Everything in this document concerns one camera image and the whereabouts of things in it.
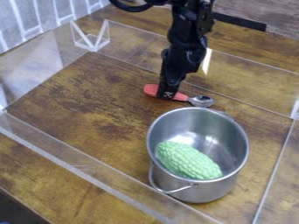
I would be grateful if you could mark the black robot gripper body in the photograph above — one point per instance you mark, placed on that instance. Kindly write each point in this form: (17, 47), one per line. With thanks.
(184, 54)

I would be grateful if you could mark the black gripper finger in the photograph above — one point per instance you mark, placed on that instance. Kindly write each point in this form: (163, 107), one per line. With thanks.
(168, 87)

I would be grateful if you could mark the orange handled metal spoon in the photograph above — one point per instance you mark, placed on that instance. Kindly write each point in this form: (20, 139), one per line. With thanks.
(199, 101)

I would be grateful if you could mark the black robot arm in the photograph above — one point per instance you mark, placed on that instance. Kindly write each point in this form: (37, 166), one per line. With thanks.
(192, 16)

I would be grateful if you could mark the stainless steel pot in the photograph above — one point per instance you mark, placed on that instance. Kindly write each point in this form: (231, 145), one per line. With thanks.
(197, 148)

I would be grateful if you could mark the green bitter melon toy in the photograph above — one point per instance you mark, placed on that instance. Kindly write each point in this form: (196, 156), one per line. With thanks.
(185, 161)

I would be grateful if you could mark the black wall strip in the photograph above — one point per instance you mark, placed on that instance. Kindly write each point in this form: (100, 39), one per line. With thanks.
(240, 22)

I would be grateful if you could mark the clear acrylic corner bracket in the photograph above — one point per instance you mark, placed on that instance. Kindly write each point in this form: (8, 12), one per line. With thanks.
(89, 42)

